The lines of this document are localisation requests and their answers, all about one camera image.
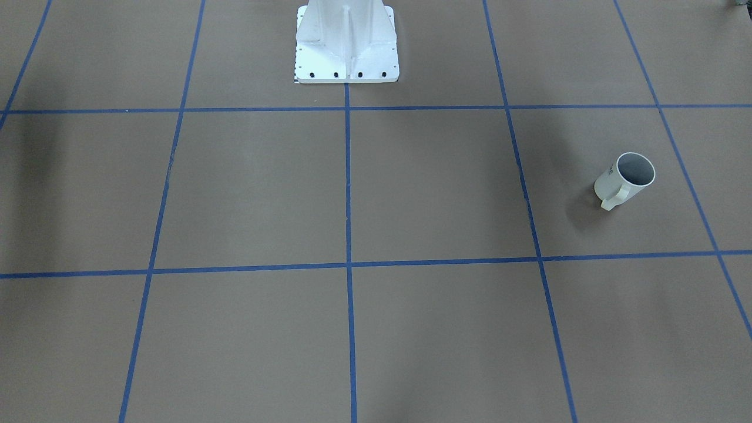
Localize white plastic mug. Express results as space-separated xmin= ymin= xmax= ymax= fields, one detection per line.
xmin=593 ymin=152 xmax=656 ymax=211

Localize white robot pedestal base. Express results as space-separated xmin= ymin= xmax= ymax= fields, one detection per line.
xmin=294 ymin=1 xmax=400 ymax=84

